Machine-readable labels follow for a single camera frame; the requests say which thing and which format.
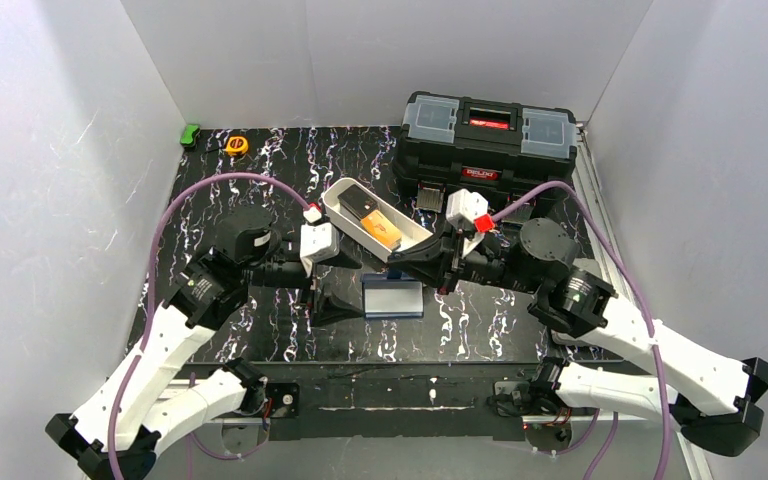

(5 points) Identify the white oblong plastic tray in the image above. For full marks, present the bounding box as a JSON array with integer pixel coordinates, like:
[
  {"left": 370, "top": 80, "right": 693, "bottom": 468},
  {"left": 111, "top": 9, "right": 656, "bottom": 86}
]
[{"left": 321, "top": 177, "right": 432, "bottom": 262}]

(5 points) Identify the blue leather card holder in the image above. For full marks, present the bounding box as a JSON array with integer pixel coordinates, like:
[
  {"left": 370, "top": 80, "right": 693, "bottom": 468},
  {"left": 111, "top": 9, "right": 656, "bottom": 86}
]
[{"left": 362, "top": 273, "right": 425, "bottom": 320}]

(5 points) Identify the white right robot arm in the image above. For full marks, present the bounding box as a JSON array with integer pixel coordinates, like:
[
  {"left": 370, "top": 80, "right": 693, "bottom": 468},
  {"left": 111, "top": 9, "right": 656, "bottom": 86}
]
[{"left": 388, "top": 218, "right": 768, "bottom": 457}]

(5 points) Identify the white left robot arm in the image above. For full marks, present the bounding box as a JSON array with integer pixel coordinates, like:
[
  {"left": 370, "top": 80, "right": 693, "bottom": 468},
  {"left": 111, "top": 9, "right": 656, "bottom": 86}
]
[{"left": 46, "top": 206, "right": 362, "bottom": 479}]

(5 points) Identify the orange card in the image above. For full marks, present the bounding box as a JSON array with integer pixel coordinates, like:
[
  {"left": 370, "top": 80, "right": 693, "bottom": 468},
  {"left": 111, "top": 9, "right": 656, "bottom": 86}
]
[{"left": 360, "top": 210, "right": 402, "bottom": 250}]

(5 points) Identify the black card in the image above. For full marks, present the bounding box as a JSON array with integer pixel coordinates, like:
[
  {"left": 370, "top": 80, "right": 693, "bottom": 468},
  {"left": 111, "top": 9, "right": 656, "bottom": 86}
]
[{"left": 338, "top": 184, "right": 379, "bottom": 220}]

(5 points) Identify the black plastic toolbox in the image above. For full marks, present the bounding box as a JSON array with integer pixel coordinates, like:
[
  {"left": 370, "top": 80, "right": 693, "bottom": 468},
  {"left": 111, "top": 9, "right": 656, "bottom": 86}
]
[{"left": 392, "top": 91, "right": 578, "bottom": 209}]

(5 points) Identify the black marbled table mat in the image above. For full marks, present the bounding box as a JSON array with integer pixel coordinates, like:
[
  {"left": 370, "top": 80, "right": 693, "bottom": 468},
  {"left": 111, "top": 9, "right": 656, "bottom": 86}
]
[{"left": 125, "top": 125, "right": 624, "bottom": 366}]

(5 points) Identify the yellow tape measure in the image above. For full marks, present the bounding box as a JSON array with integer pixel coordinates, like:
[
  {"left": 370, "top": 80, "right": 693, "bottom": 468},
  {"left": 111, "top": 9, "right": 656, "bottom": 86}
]
[{"left": 224, "top": 135, "right": 249, "bottom": 157}]

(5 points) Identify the green small object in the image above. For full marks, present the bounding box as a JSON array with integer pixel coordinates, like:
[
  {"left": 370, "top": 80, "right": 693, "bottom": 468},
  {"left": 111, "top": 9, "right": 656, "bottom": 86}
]
[{"left": 179, "top": 124, "right": 201, "bottom": 148}]

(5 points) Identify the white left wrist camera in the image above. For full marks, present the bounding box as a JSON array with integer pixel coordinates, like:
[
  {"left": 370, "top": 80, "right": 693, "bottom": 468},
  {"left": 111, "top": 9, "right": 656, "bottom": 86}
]
[{"left": 299, "top": 222, "right": 340, "bottom": 277}]

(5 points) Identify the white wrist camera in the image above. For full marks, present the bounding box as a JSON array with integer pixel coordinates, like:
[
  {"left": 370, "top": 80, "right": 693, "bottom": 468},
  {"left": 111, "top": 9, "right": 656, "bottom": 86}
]
[
  {"left": 299, "top": 222, "right": 340, "bottom": 277},
  {"left": 445, "top": 189, "right": 488, "bottom": 258}
]

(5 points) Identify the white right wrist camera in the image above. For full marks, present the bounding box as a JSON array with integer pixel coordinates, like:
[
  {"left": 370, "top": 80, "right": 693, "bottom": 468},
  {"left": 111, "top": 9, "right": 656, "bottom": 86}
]
[{"left": 445, "top": 189, "right": 488, "bottom": 258}]

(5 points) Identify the aluminium frame rail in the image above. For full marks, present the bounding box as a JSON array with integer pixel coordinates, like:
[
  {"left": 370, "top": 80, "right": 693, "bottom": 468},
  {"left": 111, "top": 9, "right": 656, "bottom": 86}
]
[{"left": 82, "top": 125, "right": 717, "bottom": 480}]

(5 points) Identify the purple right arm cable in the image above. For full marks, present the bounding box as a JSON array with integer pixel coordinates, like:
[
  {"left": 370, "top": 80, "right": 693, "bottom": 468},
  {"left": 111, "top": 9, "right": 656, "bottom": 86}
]
[{"left": 475, "top": 180, "right": 674, "bottom": 480}]

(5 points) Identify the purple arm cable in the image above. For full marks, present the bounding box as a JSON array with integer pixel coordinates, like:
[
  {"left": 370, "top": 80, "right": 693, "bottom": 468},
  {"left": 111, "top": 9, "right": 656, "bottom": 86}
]
[
  {"left": 105, "top": 172, "right": 324, "bottom": 480},
  {"left": 475, "top": 180, "right": 674, "bottom": 480}
]

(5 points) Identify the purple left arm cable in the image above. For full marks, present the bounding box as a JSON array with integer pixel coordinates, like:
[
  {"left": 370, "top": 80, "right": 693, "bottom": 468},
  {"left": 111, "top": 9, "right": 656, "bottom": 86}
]
[{"left": 105, "top": 172, "right": 324, "bottom": 480}]

